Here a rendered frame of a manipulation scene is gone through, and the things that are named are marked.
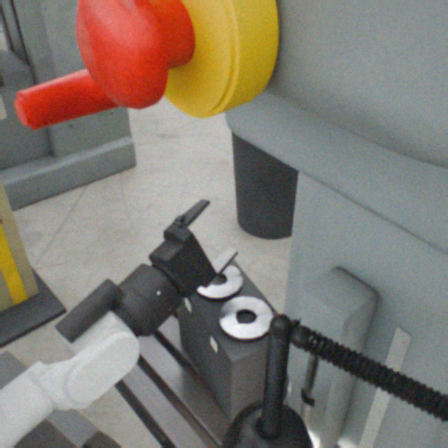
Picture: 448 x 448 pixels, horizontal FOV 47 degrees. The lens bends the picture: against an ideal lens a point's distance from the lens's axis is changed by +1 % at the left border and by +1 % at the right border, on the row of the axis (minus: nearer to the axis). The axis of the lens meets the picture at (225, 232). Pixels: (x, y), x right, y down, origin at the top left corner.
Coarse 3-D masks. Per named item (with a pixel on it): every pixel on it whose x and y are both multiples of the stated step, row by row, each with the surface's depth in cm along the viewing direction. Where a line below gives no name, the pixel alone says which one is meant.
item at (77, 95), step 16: (64, 80) 26; (80, 80) 26; (32, 96) 25; (48, 96) 25; (64, 96) 26; (80, 96) 26; (96, 96) 27; (32, 112) 25; (48, 112) 25; (64, 112) 26; (80, 112) 26; (96, 112) 27; (32, 128) 26
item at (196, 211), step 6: (198, 204) 81; (204, 204) 80; (210, 204) 81; (192, 210) 80; (198, 210) 79; (204, 210) 80; (180, 216) 79; (186, 216) 79; (192, 216) 78; (198, 216) 79; (180, 222) 78; (186, 222) 78; (192, 222) 78
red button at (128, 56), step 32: (96, 0) 15; (128, 0) 14; (160, 0) 16; (96, 32) 15; (128, 32) 14; (160, 32) 15; (192, 32) 16; (96, 64) 16; (128, 64) 15; (160, 64) 15; (128, 96) 16; (160, 96) 16
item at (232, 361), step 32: (224, 288) 90; (256, 288) 92; (192, 320) 93; (224, 320) 85; (256, 320) 85; (192, 352) 100; (224, 352) 82; (256, 352) 82; (224, 384) 87; (256, 384) 88
